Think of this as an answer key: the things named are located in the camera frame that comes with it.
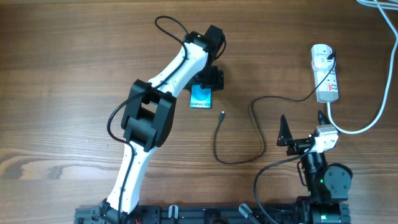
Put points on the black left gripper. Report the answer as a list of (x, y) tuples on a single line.
[(216, 79)]

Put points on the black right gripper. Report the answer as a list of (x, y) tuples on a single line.
[(298, 145)]

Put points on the blue screen Galaxy smartphone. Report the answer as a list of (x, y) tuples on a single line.
[(200, 97)]

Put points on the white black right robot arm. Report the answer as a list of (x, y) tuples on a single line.
[(327, 184)]

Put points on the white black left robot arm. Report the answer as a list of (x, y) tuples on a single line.
[(149, 113)]

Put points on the white USB charger plug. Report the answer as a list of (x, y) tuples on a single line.
[(321, 63)]

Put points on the white power strip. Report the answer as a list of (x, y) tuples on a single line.
[(326, 85)]

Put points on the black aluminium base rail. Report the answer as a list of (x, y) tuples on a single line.
[(281, 213)]

